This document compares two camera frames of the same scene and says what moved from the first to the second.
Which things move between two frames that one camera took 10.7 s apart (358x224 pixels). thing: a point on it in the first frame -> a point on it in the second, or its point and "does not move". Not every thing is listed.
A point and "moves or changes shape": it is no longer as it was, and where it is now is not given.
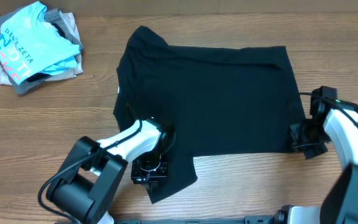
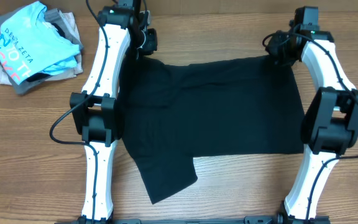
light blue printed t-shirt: (28, 50) does not move
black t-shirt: (218, 100) moves or changes shape
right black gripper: (295, 137) -> (278, 50)
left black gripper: (138, 177) -> (150, 45)
